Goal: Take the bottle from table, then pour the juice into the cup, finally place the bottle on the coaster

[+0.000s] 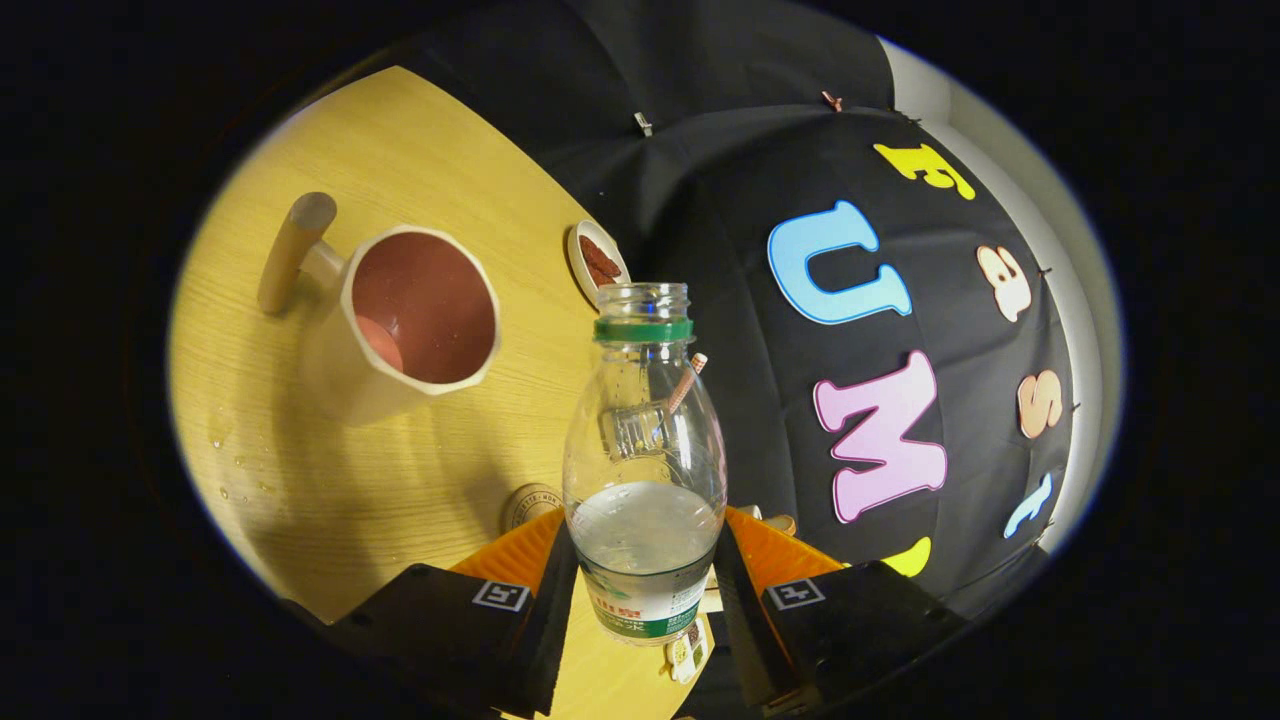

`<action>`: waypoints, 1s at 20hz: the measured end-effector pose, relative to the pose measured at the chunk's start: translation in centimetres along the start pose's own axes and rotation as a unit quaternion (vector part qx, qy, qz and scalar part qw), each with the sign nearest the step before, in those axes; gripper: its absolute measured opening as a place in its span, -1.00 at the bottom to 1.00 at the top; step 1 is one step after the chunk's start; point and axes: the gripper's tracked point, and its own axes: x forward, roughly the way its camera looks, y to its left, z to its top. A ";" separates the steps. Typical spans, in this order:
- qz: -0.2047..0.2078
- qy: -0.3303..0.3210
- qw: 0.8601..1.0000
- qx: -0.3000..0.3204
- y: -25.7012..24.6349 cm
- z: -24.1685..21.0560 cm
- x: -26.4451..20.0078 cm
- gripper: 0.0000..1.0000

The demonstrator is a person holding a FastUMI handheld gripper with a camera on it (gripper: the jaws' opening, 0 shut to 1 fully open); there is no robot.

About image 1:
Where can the pink spoon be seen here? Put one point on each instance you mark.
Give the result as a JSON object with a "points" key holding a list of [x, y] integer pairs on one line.
{"points": [[696, 365]]}

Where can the black backdrop cloth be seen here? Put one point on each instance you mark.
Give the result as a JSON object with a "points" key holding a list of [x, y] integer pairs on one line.
{"points": [[740, 180]]}

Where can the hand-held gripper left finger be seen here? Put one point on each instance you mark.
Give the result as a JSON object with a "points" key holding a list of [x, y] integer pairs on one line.
{"points": [[555, 620]]}

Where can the cream cup brown inside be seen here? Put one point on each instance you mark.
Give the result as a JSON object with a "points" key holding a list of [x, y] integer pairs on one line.
{"points": [[340, 370]]}

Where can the round cork coaster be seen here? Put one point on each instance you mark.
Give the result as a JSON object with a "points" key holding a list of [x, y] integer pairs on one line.
{"points": [[528, 503]]}

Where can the small white plate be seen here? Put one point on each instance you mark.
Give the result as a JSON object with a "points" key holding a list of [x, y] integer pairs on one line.
{"points": [[583, 275]]}

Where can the wooden table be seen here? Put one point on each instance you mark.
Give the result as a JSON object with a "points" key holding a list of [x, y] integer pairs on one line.
{"points": [[300, 480]]}

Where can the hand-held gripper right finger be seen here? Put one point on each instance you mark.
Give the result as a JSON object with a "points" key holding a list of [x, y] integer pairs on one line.
{"points": [[740, 620]]}

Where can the white clip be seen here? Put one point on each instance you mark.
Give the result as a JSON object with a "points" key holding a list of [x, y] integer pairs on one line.
{"points": [[643, 123]]}

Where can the red sausage piece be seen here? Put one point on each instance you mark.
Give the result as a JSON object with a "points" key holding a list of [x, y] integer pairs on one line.
{"points": [[594, 252], [608, 272]]}

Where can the toast slice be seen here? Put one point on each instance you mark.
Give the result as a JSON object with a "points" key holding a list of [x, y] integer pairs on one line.
{"points": [[782, 523]]}

